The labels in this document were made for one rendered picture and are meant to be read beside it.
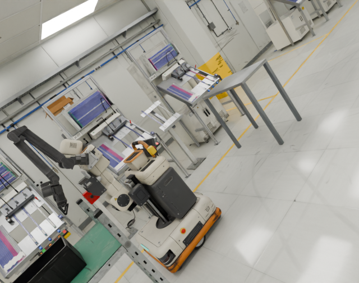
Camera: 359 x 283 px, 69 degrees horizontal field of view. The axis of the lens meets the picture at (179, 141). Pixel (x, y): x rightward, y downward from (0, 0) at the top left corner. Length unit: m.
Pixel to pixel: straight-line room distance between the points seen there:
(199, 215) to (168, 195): 0.33
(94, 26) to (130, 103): 1.64
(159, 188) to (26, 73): 3.78
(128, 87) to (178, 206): 3.77
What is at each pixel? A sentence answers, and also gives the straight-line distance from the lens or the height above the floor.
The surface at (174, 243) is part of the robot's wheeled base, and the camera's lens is 2.24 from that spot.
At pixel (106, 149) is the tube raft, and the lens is 3.52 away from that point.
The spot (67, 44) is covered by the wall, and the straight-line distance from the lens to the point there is 5.62.
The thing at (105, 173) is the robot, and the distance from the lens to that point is 2.21.
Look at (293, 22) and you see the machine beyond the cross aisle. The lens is 6.68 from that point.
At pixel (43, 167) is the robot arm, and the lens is 1.99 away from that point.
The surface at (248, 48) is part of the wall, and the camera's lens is 7.92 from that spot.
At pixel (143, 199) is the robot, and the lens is 2.18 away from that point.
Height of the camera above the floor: 1.35
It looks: 14 degrees down
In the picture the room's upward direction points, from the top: 38 degrees counter-clockwise
